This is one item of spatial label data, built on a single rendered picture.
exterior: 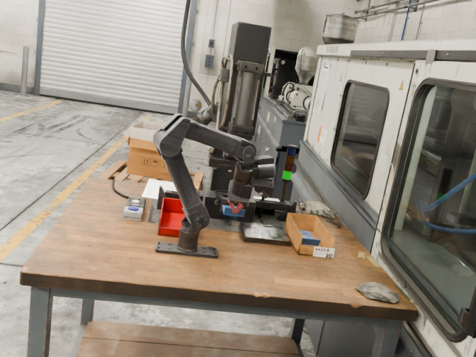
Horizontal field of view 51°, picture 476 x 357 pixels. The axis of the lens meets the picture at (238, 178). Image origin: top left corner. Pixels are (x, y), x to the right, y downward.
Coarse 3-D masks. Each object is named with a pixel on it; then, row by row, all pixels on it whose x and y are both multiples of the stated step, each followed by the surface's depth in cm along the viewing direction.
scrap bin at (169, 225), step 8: (168, 200) 193; (176, 200) 193; (168, 208) 194; (176, 208) 194; (160, 216) 171; (168, 216) 189; (176, 216) 191; (184, 216) 192; (160, 224) 170; (168, 224) 181; (176, 224) 182; (160, 232) 170; (168, 232) 170; (176, 232) 171
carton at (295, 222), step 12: (288, 216) 193; (300, 216) 196; (312, 216) 196; (288, 228) 191; (300, 228) 197; (312, 228) 198; (324, 228) 184; (300, 240) 172; (324, 240) 182; (300, 252) 173; (312, 252) 174; (324, 252) 174
